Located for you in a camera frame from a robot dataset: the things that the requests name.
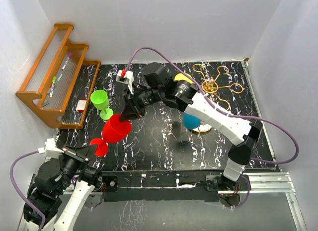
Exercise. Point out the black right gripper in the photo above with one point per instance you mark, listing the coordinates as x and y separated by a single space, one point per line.
132 110

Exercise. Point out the wooden stepped shelf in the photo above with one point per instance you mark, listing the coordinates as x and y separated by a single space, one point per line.
75 82

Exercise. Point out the purple capped marker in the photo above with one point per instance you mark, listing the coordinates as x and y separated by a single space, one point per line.
66 61

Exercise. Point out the red wine glass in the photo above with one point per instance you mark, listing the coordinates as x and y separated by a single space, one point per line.
113 131

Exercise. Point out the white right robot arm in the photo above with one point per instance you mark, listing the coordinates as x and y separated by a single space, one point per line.
186 97

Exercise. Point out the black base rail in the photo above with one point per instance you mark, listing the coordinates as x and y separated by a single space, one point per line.
169 185

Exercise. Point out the blue wine glass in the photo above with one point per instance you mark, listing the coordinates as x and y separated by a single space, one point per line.
190 122

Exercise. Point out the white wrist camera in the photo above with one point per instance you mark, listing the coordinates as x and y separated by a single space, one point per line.
50 150
126 77

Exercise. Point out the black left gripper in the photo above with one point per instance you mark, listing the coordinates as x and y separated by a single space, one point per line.
82 154

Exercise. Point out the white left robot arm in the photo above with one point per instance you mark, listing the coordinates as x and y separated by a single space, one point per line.
53 178

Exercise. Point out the green wine glass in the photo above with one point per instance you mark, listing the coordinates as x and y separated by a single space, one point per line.
100 100

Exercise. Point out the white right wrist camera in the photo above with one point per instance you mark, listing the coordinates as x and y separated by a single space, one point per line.
126 77

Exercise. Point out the small white red box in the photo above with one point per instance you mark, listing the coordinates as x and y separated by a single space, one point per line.
81 105

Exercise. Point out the green capped marker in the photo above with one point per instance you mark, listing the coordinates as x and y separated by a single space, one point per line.
52 87

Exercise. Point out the gold wire wine glass rack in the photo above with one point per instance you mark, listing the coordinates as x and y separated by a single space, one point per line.
211 87

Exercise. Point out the yellow wine glass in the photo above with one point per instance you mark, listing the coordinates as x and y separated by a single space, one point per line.
185 77

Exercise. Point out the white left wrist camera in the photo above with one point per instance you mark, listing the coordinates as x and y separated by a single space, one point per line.
50 150

